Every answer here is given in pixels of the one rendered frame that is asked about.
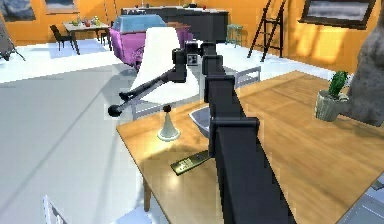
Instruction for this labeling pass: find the dark kitchen counter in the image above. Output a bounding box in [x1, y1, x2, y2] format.
[120, 5, 230, 45]

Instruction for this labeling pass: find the grey stone statue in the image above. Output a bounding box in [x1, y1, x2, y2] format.
[339, 0, 384, 128]

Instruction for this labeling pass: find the green stool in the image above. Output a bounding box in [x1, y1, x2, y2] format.
[225, 23, 244, 48]

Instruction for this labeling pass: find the white table lamp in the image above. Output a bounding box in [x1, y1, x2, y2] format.
[129, 26, 202, 143]

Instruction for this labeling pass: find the purple armchair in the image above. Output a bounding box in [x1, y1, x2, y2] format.
[108, 21, 195, 70]

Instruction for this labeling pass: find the dark easel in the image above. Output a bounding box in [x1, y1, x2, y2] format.
[0, 15, 27, 63]

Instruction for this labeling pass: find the black remote control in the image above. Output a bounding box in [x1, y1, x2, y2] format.
[169, 149, 212, 176]

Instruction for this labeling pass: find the large black framed picture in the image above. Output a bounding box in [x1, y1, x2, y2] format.
[297, 0, 378, 32]

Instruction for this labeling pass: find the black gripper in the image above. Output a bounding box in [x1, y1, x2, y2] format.
[107, 47, 188, 118]

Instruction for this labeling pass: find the grey-blue furniture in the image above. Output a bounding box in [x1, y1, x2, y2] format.
[335, 179, 384, 224]

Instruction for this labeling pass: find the black dining chair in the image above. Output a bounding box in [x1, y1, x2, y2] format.
[99, 21, 115, 52]
[49, 24, 76, 53]

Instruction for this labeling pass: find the wooden table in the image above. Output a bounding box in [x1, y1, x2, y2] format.
[115, 69, 384, 224]

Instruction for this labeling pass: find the black ladder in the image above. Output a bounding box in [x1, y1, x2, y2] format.
[246, 0, 288, 64]

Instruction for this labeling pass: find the small dining table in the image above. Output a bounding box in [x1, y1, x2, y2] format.
[62, 20, 112, 56]

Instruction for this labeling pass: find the potted green cactus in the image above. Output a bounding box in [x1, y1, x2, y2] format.
[314, 70, 350, 123]

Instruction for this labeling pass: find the grey-blue bowl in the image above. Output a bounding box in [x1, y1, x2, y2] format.
[188, 106, 213, 138]

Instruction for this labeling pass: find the blue cushion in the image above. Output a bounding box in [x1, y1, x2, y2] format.
[114, 13, 168, 35]

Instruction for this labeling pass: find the dark framed picture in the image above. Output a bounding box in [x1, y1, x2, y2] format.
[0, 0, 37, 23]

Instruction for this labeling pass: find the small brown framed picture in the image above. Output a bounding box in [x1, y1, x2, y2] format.
[43, 0, 80, 16]

